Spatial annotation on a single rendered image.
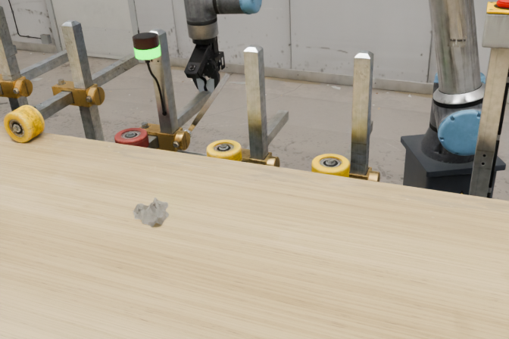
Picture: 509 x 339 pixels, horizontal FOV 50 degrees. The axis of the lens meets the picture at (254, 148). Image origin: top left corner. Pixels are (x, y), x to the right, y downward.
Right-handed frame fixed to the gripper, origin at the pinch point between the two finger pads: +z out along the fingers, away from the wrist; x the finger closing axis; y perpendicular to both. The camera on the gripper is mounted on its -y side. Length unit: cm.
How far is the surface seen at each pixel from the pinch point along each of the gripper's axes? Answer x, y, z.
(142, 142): -4.6, -42.5, -8.5
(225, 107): 82, 165, 89
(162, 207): -25, -67, -11
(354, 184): -57, -47, -9
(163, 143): -3.9, -32.8, -2.9
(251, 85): -29.5, -30.9, -21.0
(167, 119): -5.4, -31.7, -9.7
